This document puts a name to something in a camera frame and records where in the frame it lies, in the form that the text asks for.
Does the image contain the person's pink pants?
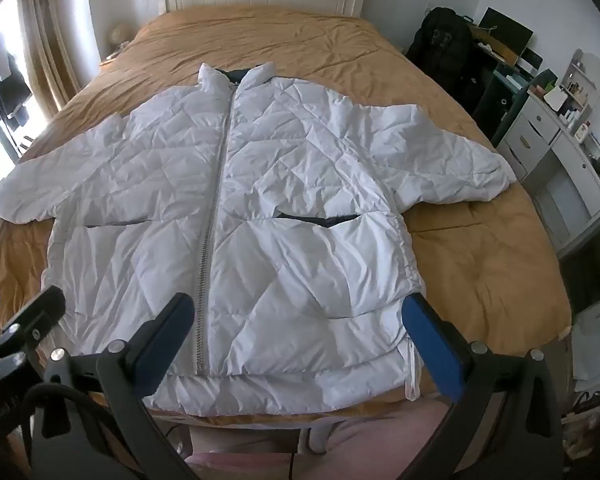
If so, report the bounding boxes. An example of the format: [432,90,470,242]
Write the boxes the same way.
[184,398,462,480]

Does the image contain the cluttered shelf unit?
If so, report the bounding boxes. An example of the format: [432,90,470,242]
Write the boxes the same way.
[472,54,559,147]

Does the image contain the bed with tan blanket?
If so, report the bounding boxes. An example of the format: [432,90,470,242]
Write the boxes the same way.
[0,4,574,431]

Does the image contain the black monitor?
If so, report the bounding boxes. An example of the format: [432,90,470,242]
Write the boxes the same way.
[477,7,535,59]

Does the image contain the black cable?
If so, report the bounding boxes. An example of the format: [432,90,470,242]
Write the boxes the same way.
[19,382,112,443]

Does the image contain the beige curtain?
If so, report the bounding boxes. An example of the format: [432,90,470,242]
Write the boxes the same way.
[17,0,104,117]

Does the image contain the white puffer jacket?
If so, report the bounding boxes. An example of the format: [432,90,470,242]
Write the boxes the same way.
[0,61,519,417]

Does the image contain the dark hanging clothes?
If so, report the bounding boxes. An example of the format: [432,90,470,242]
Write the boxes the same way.
[0,22,34,132]

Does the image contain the black backpack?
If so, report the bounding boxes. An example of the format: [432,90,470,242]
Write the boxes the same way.
[405,6,497,117]

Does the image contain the white dresser with drawers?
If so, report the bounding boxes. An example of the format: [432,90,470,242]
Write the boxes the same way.
[497,94,600,257]

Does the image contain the small bedside lamp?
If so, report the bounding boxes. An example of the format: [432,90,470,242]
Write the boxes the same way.
[108,22,131,54]

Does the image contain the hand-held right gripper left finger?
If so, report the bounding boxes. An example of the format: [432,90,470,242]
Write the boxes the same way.
[26,292,196,480]

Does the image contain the white arched vanity shelf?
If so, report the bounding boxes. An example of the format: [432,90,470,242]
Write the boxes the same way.
[561,48,600,113]

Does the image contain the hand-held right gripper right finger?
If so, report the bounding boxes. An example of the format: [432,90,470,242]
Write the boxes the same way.
[394,292,566,480]

